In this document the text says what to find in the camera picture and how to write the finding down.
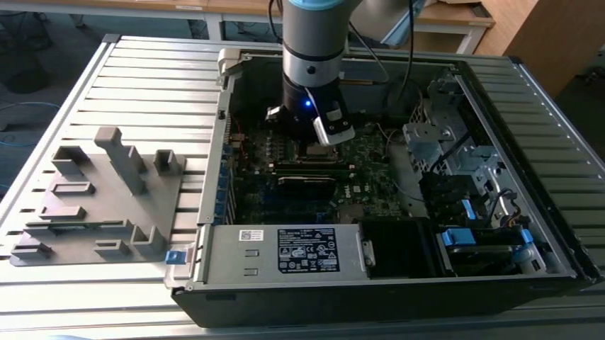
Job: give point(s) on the green motherboard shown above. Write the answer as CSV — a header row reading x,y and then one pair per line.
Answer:
x,y
373,177

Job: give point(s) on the wooden cabinet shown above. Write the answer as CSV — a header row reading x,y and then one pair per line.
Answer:
x,y
557,35

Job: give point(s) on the finned chipset heatsink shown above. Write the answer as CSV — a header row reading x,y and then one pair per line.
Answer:
x,y
350,212

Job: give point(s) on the grey metal disk bay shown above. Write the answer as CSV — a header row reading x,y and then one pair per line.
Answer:
x,y
425,141

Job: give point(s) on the black PC case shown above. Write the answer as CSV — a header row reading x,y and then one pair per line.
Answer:
x,y
330,304

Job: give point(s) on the blue expansion card retainer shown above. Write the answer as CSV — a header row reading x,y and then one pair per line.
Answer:
x,y
222,184

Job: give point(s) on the grey parts rack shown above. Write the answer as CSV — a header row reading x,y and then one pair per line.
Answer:
x,y
108,212

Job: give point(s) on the wooden desk white frame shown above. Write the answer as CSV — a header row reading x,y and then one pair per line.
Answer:
x,y
453,19
118,8

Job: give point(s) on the silver power supply unit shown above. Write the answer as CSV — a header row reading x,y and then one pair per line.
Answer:
x,y
227,255

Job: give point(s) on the blue disk carrier latch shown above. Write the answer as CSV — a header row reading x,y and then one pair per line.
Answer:
x,y
456,237
468,209

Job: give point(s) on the pale blue teach pendant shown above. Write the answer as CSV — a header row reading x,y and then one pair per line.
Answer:
x,y
396,28

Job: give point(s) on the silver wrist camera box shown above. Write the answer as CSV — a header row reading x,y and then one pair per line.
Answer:
x,y
335,129

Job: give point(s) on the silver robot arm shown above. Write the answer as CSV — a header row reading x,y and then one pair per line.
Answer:
x,y
311,35

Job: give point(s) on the CPU socket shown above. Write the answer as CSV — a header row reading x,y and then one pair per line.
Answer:
x,y
298,159

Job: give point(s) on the black graphics card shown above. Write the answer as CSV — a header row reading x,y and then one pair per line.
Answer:
x,y
307,187

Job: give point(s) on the blue power supply latch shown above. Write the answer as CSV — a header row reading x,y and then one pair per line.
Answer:
x,y
175,257

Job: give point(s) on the silver CPU green edge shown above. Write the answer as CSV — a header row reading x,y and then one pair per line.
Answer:
x,y
319,150

